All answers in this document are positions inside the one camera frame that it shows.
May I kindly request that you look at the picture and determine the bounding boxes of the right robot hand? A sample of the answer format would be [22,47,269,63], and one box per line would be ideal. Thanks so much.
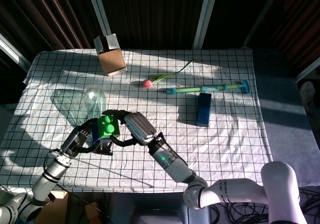
[101,109,159,147]

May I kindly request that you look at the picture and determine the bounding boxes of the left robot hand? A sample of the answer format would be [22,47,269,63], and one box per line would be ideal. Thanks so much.
[60,117,113,159]

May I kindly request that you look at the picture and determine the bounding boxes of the dark blue cylindrical object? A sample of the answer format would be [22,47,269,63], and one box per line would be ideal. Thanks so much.
[91,124,101,142]

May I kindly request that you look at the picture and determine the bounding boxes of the green toy block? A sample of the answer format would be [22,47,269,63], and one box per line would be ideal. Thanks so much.
[97,115,122,140]

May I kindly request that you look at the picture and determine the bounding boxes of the pink artificial tulip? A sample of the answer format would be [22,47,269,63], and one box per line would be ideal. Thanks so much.
[142,60,195,88]

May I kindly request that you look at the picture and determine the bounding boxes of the clear glass cup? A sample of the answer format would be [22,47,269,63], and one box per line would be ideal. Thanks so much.
[84,87,114,156]

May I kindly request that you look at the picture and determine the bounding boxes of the white black-grid tablecloth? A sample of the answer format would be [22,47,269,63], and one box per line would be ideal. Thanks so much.
[0,48,274,187]

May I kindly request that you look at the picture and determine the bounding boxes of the dark blue rectangular box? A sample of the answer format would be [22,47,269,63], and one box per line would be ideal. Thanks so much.
[195,92,213,128]

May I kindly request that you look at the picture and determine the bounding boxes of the blue green toy pump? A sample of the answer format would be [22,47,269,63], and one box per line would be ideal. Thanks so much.
[165,79,251,95]

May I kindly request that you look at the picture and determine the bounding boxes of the open cardboard box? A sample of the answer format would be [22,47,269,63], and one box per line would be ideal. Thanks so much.
[93,33,128,77]

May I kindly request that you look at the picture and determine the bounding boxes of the white shoe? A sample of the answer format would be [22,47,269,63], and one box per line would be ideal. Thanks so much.
[299,81,317,110]

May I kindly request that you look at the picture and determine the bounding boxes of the reddish brown curtain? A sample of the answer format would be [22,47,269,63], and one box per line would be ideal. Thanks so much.
[269,0,320,68]

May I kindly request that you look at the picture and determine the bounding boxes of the grey window frame post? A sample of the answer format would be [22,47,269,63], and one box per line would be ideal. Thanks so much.
[0,33,32,72]
[191,0,221,50]
[242,0,285,48]
[294,60,320,84]
[84,0,113,38]

